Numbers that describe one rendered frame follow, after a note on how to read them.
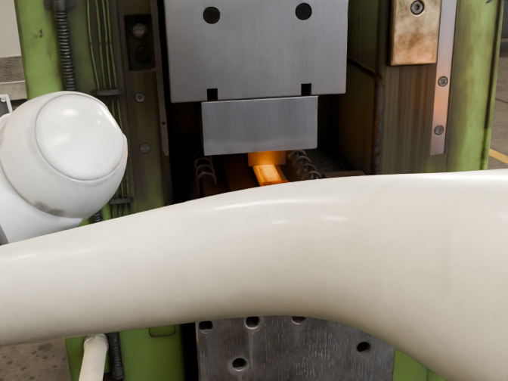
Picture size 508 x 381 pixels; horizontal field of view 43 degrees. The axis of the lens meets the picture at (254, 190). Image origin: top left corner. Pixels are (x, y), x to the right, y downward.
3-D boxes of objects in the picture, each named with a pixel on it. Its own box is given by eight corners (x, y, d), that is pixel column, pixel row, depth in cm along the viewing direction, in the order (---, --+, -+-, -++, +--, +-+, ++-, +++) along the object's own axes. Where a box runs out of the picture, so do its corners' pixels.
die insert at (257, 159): (286, 164, 124) (286, 134, 122) (247, 166, 123) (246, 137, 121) (263, 124, 152) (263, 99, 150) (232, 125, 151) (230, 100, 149)
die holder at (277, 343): (390, 433, 131) (403, 235, 115) (204, 455, 126) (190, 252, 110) (326, 295, 183) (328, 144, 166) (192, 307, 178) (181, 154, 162)
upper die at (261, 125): (317, 148, 113) (317, 95, 110) (203, 156, 111) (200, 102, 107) (277, 96, 152) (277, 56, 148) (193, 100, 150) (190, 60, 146)
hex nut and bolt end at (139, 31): (150, 62, 118) (147, 23, 115) (134, 63, 118) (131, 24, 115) (150, 60, 120) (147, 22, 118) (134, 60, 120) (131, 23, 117)
